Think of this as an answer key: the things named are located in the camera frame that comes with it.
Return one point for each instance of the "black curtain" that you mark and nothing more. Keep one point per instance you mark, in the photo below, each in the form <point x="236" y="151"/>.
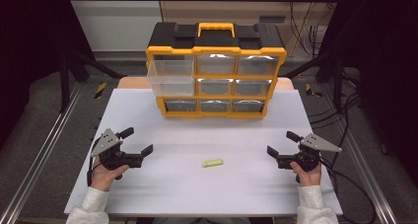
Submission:
<point x="29" y="53"/>
<point x="384" y="69"/>

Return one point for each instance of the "black metal frame strut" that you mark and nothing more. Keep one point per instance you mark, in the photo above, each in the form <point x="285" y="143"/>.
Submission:
<point x="65" y="82"/>
<point x="336" y="79"/>

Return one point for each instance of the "yellow black drawer organizer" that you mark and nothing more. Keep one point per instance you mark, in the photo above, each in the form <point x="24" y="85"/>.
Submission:
<point x="217" y="39"/>

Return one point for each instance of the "light wooden cabinet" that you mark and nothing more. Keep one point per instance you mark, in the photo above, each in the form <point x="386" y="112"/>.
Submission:
<point x="203" y="12"/>

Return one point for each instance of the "clear plastic drawer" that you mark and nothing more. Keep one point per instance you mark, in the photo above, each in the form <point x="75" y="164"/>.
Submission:
<point x="171" y="76"/>

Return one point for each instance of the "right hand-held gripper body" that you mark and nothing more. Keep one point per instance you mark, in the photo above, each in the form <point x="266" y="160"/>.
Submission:
<point x="315" y="144"/>

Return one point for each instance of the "grey wall socket strip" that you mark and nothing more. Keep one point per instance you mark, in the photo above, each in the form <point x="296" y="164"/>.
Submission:
<point x="272" y="19"/>

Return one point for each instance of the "person's left hand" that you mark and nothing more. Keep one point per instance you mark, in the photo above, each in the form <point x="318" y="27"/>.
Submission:
<point x="103" y="178"/>

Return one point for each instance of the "aluminium floor rail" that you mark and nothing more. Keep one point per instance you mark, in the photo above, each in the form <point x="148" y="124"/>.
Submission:
<point x="368" y="174"/>
<point x="39" y="151"/>

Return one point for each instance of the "yellow black hazard tape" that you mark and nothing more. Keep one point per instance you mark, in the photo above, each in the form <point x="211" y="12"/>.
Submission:
<point x="310" y="90"/>
<point x="100" y="90"/>

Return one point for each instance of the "group of clear closed drawers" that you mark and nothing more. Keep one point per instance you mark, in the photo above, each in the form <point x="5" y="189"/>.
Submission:
<point x="217" y="64"/>

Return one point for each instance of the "small yellow-green block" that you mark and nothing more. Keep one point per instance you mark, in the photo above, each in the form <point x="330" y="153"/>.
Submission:
<point x="213" y="163"/>

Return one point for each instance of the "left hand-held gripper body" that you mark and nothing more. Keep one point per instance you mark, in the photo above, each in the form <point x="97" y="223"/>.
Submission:
<point x="106" y="143"/>

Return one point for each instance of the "person's right hand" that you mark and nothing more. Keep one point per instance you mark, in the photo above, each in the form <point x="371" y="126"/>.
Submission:
<point x="309" y="178"/>

